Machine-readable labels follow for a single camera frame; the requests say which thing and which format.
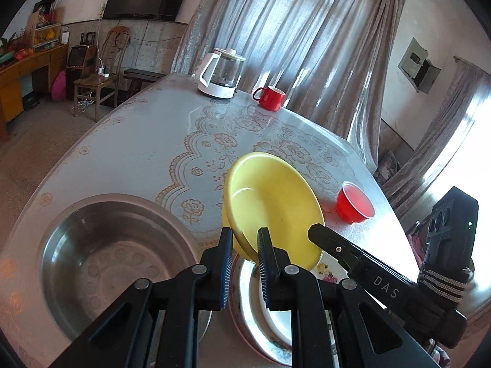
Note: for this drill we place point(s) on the dark wooden bench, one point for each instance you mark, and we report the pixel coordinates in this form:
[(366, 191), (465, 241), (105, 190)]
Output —
[(142, 76)]

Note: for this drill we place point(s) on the white glass electric kettle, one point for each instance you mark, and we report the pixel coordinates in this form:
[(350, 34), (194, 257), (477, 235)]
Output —
[(220, 73)]

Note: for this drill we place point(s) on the white power strip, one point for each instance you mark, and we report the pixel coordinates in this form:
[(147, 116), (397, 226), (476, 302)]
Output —
[(103, 71)]

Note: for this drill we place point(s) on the wall electrical box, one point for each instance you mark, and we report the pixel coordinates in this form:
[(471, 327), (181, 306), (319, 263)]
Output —
[(418, 65)]

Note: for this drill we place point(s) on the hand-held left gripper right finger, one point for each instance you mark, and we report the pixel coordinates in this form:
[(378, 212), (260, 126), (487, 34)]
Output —
[(264, 272)]

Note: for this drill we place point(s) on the small red plastic cup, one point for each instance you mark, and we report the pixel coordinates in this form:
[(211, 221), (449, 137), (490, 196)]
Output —
[(353, 203)]

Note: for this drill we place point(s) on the white desktop shelf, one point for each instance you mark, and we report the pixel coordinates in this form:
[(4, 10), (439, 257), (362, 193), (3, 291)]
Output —
[(48, 34)]

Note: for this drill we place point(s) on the stainless steel bowl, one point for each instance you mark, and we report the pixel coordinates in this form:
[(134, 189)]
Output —
[(115, 260)]

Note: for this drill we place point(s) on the beige window curtain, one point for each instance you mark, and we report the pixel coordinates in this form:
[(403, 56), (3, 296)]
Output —
[(291, 27)]

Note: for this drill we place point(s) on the pink bag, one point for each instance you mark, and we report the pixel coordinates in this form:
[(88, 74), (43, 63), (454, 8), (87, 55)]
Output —
[(59, 86)]

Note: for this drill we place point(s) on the wooden chair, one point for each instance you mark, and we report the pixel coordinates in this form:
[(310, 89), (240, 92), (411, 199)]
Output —
[(94, 84)]

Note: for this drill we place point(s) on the small white box device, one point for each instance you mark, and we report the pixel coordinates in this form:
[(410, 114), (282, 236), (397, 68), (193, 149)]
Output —
[(65, 34)]

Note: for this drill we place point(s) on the black speaker cabinet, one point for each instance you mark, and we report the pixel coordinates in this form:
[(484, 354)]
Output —
[(80, 61)]

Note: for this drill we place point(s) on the red mug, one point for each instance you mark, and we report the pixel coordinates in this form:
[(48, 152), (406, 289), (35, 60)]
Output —
[(270, 97)]

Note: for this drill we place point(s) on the wooden desk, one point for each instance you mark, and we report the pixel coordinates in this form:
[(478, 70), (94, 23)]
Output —
[(15, 80)]

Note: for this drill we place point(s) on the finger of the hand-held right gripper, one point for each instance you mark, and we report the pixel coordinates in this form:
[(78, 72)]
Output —
[(333, 243)]

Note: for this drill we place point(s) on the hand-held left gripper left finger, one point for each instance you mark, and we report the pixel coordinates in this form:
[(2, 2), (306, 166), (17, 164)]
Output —
[(226, 268)]

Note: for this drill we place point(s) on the beige side curtain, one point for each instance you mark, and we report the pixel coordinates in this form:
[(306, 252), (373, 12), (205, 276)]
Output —
[(441, 142)]

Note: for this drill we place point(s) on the yellow plate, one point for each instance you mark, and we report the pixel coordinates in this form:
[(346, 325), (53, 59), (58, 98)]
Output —
[(272, 199)]

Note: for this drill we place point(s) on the white floral plate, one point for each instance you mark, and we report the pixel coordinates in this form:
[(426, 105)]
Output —
[(249, 314)]

